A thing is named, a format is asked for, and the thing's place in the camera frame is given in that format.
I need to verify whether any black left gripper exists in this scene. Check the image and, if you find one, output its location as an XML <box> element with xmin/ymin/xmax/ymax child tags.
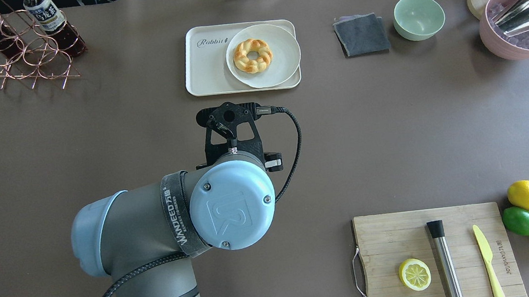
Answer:
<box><xmin>196</xmin><ymin>151</ymin><xmax>285</xmax><ymax>181</ymax></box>

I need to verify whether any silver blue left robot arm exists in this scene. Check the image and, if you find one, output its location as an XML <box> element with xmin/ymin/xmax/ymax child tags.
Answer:
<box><xmin>71</xmin><ymin>149</ymin><xmax>282</xmax><ymax>297</ymax></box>

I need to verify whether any white rectangular serving tray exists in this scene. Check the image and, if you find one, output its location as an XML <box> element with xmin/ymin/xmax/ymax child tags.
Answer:
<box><xmin>185</xmin><ymin>19</ymin><xmax>301</xmax><ymax>96</ymax></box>

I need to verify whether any tea bottle rack back right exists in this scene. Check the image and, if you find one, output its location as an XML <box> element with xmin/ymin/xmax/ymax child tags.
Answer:
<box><xmin>23</xmin><ymin>0</ymin><xmax>87</xmax><ymax>58</ymax></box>

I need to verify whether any glazed twisted donut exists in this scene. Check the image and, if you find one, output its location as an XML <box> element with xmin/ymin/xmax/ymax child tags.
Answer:
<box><xmin>233</xmin><ymin>38</ymin><xmax>273</xmax><ymax>74</ymax></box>

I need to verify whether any white round plate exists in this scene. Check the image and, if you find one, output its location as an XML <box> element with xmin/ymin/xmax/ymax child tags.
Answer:
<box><xmin>225</xmin><ymin>24</ymin><xmax>301</xmax><ymax>89</ymax></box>

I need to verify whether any wooden cutting board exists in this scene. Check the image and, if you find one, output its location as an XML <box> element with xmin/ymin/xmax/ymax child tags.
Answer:
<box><xmin>353</xmin><ymin>202</ymin><xmax>528</xmax><ymax>297</ymax></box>

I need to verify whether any grey folded cloth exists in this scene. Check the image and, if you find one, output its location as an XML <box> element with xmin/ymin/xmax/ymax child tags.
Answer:
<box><xmin>333</xmin><ymin>13</ymin><xmax>391</xmax><ymax>57</ymax></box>

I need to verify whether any half lemon slice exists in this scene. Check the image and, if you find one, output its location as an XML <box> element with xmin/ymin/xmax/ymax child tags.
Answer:
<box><xmin>397</xmin><ymin>258</ymin><xmax>432</xmax><ymax>291</ymax></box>

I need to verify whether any light green bowl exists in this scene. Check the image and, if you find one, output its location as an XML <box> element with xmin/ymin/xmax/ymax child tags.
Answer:
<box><xmin>393</xmin><ymin>0</ymin><xmax>446</xmax><ymax>42</ymax></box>

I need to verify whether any steel muddler black tip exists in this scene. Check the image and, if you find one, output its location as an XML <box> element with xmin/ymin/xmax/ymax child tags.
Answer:
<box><xmin>427</xmin><ymin>220</ymin><xmax>463</xmax><ymax>297</ymax></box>

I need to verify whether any yellow plastic knife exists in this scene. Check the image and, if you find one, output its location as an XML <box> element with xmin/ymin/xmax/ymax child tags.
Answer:
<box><xmin>471</xmin><ymin>225</ymin><xmax>506</xmax><ymax>297</ymax></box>

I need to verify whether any green lime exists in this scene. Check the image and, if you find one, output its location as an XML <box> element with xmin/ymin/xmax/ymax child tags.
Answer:
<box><xmin>502</xmin><ymin>206</ymin><xmax>529</xmax><ymax>236</ymax></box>

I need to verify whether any pink ice bowl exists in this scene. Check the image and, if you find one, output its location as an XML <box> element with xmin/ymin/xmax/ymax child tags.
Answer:
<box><xmin>479</xmin><ymin>0</ymin><xmax>529</xmax><ymax>60</ymax></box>

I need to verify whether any metal ice scoop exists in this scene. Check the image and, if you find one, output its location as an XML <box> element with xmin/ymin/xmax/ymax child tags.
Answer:
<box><xmin>494</xmin><ymin>0</ymin><xmax>529</xmax><ymax>36</ymax></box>

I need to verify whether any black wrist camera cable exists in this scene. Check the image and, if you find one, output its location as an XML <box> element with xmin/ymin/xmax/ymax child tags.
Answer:
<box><xmin>255</xmin><ymin>102</ymin><xmax>309</xmax><ymax>205</ymax></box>

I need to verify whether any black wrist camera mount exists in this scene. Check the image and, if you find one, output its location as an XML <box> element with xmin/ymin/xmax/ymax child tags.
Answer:
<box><xmin>196</xmin><ymin>102</ymin><xmax>265</xmax><ymax>170</ymax></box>

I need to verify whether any copper wire bottle rack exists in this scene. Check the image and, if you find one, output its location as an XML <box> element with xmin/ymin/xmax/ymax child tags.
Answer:
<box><xmin>0</xmin><ymin>10</ymin><xmax>82</xmax><ymax>90</ymax></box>

